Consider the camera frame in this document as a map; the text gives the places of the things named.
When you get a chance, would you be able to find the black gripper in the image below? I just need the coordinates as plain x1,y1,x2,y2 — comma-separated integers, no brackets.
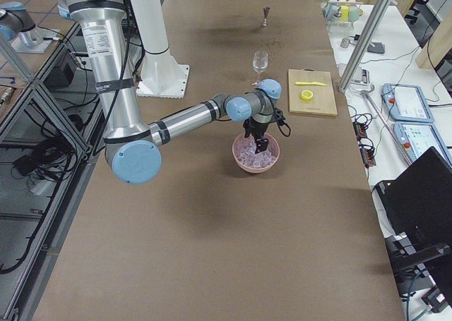
243,109,285,154

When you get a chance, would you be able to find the steel jigger measuring cup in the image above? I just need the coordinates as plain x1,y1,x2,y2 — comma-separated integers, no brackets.
261,6,270,27

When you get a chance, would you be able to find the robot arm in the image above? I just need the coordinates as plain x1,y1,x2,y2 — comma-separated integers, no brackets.
58,0,286,184

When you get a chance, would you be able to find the clear ice cubes pile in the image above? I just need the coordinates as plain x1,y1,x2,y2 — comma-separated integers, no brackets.
233,138,276,169

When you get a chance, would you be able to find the clear wine glass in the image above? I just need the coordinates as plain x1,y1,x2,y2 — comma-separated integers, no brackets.
252,51,268,86

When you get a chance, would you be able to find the pink bowl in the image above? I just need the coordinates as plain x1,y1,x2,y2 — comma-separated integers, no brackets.
232,133,280,174

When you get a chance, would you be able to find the yellow lemon slice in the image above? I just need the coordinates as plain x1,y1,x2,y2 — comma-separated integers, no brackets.
299,90,314,102

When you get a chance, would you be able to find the yellow plastic knife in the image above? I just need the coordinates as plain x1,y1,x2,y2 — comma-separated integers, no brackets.
294,81,327,87

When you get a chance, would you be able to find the bamboo cutting board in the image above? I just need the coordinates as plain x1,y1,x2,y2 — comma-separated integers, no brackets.
288,69,338,116

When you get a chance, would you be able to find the brown table mat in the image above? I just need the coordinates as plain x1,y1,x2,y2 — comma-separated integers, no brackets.
33,0,405,320

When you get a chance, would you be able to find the small steel canister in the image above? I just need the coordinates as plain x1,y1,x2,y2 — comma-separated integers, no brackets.
340,37,350,49

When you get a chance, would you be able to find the yellow plastic cup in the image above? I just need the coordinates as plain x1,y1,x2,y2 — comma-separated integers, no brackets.
336,5,350,22

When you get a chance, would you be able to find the blue teach pendant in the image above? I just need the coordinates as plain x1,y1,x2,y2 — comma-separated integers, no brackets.
381,83,434,123
393,121,451,164

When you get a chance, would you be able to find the green plastic cup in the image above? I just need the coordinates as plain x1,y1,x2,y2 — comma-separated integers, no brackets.
347,5,359,23

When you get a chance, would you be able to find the black laptop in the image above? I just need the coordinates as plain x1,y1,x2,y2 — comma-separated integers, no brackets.
375,147,451,246

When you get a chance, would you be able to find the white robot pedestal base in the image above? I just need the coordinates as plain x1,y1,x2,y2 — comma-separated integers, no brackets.
130,0,190,99

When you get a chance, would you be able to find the aluminium frame post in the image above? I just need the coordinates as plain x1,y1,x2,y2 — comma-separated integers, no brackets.
338,0,391,93

